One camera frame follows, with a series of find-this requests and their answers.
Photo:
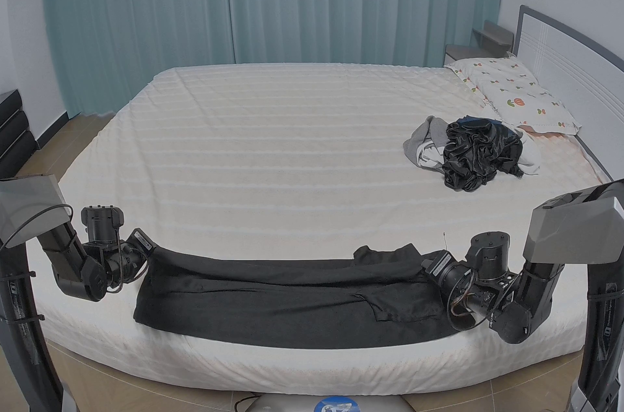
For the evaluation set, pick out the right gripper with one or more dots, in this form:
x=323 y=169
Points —
x=457 y=282

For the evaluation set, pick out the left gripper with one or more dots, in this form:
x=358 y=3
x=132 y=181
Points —
x=132 y=263

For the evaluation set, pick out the black sleeveless top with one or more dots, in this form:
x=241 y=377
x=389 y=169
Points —
x=268 y=298

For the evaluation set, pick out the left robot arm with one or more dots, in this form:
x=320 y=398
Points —
x=63 y=249

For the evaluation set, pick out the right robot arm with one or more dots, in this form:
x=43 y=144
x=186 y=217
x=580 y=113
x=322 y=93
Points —
x=560 y=229

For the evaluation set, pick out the pile of clothes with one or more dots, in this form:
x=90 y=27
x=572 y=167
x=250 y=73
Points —
x=475 y=156

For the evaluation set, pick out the bed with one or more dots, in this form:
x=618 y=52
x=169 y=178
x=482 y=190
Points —
x=292 y=147

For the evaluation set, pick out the black chest of drawers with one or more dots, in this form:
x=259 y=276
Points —
x=14 y=132

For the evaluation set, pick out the white printed pillow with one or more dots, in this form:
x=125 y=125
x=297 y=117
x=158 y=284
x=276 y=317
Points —
x=516 y=91

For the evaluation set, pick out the grey bedside table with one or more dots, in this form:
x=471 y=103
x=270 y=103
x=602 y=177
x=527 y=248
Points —
x=469 y=52

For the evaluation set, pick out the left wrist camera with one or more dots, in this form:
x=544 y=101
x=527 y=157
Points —
x=142 y=242

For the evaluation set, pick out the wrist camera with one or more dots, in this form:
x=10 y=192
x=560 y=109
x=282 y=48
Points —
x=440 y=263
x=142 y=242

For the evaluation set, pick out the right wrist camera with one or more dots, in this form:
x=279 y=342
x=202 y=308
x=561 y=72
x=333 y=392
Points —
x=440 y=263

